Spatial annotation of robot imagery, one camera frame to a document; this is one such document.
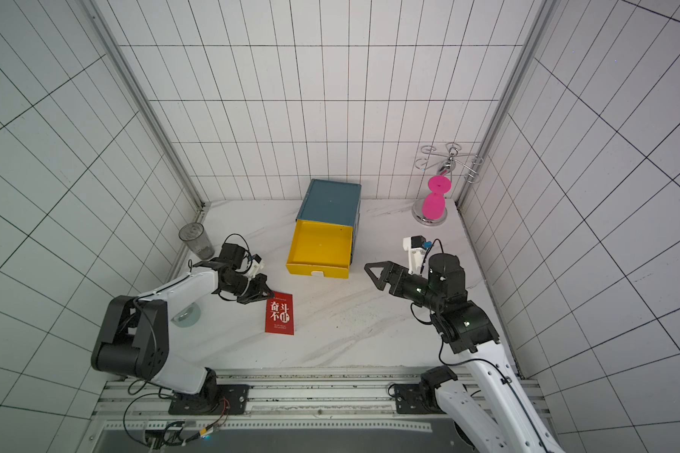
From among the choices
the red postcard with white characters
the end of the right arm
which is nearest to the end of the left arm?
the red postcard with white characters

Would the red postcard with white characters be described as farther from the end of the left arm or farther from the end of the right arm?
the end of the right arm

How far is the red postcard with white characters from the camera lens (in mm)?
844
